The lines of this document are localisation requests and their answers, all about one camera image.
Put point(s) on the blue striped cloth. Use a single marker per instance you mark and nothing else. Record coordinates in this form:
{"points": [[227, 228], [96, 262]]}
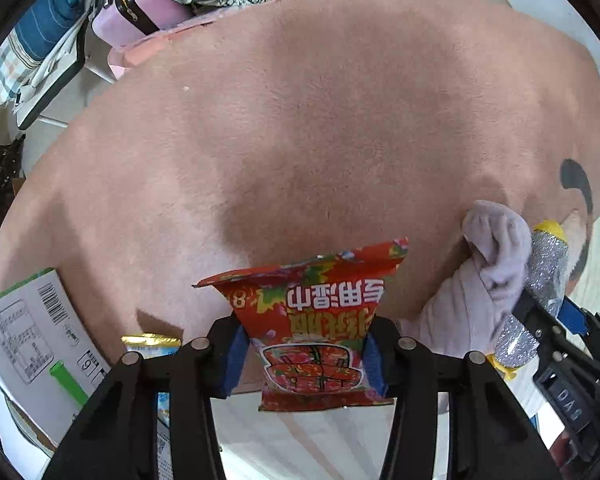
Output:
{"points": [[35, 40]]}

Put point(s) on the lilac fleece cloth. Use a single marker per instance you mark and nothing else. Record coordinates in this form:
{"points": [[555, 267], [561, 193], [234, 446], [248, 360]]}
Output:
{"points": [[485, 280]]}

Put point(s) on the green marker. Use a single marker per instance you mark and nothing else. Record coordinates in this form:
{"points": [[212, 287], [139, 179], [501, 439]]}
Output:
{"points": [[69, 382]]}

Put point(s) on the pink suitcase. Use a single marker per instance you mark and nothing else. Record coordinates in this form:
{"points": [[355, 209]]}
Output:
{"points": [[130, 10]]}

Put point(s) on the silver glitter sponge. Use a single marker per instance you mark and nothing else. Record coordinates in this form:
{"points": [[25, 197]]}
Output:
{"points": [[540, 285]]}

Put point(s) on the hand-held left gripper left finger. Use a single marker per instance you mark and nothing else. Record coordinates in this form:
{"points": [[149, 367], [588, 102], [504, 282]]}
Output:
{"points": [[232, 360]]}

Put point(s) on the red wet wipes packet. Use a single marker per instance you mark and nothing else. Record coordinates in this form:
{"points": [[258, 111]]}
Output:
{"points": [[310, 330]]}

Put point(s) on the blue snack packet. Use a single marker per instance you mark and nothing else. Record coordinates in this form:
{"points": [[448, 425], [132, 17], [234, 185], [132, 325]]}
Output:
{"points": [[157, 390]]}

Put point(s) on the white cardboard box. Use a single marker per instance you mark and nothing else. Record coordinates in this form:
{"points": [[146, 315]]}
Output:
{"points": [[25, 350]]}

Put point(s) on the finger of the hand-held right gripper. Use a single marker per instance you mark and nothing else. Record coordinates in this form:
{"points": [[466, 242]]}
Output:
{"points": [[542, 327]]}

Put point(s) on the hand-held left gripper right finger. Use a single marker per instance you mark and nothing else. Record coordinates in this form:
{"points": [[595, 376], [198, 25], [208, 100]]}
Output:
{"points": [[375, 360]]}

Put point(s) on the pink plush blanket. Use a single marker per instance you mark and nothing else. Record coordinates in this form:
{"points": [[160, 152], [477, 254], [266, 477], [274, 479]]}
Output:
{"points": [[300, 150]]}

